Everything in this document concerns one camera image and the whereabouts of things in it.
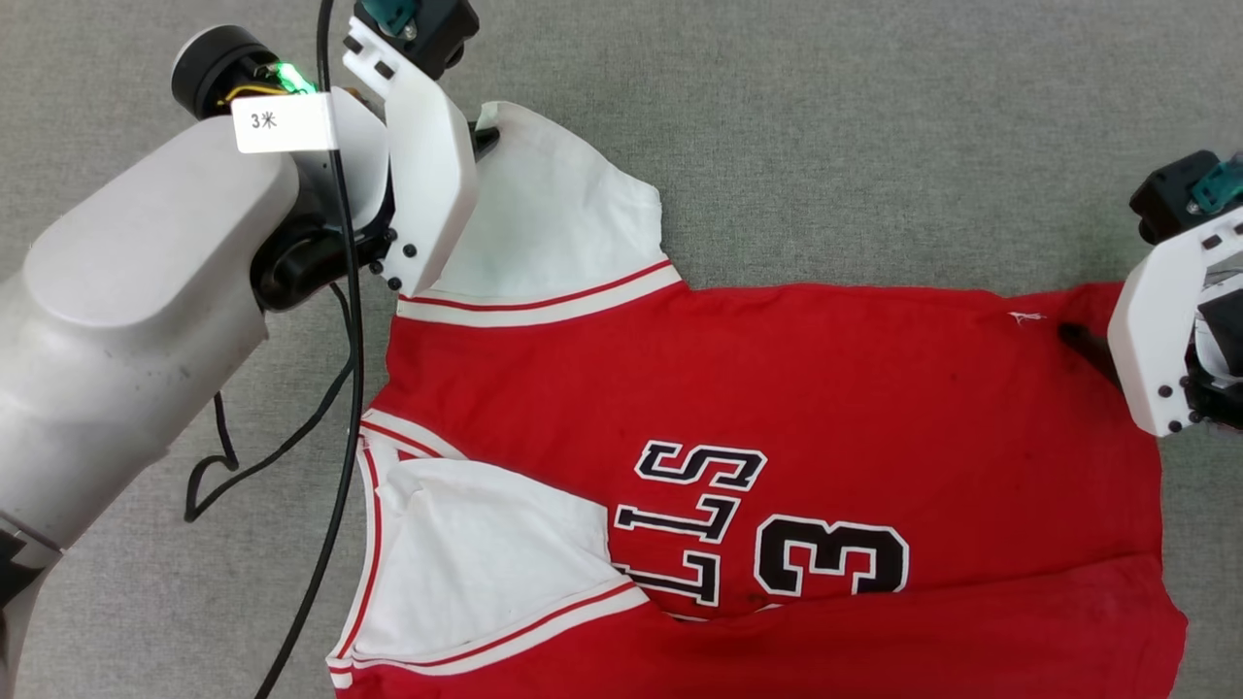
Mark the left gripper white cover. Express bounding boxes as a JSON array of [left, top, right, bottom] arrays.
[[172, 15, 502, 298]]

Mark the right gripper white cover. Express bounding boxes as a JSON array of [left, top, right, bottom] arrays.
[[1056, 207, 1243, 438]]

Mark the red and white basketball jersey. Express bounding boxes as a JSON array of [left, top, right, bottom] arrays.
[[325, 100, 1189, 699]]

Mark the teal left camera connector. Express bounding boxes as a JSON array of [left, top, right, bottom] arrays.
[[372, 0, 420, 38]]

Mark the teal camera connector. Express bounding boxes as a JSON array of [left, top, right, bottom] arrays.
[[1190, 158, 1243, 213], [372, 0, 420, 38]]

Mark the white left cable label tag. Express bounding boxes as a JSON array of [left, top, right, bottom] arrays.
[[232, 93, 339, 155]]

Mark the teal right camera connector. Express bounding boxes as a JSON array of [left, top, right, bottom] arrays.
[[1190, 158, 1243, 213]]

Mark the thick black left camera cable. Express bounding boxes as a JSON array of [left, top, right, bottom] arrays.
[[254, 0, 366, 699]]

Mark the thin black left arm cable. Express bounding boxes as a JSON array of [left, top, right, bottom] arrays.
[[183, 282, 358, 525]]

